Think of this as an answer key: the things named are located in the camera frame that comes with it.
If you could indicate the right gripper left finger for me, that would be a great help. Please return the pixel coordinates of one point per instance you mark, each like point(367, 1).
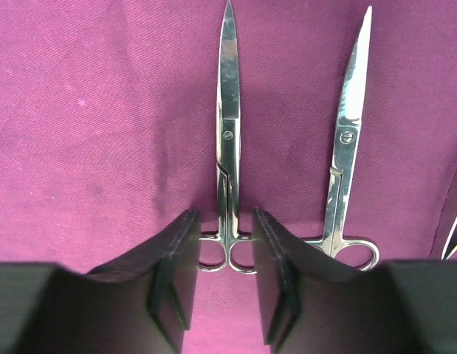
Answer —
point(139, 302)

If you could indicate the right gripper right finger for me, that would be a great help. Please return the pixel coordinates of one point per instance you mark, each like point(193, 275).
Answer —
point(310, 303)

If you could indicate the steel scissors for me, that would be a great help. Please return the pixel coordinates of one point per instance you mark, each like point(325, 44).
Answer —
point(347, 130)
point(228, 150)

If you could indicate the purple cloth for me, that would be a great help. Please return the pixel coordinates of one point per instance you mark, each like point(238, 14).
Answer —
point(108, 133)

